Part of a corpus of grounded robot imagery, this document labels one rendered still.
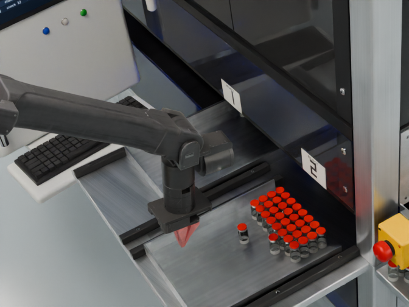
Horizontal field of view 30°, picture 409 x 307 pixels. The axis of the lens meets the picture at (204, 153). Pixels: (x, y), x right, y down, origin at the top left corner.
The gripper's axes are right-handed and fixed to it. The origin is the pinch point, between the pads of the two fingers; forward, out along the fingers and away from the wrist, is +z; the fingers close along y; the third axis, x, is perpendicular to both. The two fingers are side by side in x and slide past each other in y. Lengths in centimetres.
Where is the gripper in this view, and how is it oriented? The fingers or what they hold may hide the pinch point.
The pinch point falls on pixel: (181, 242)
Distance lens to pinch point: 143.5
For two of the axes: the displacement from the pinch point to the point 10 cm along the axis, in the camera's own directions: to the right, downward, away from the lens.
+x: -4.9, -5.0, 7.1
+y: 8.7, -3.0, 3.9
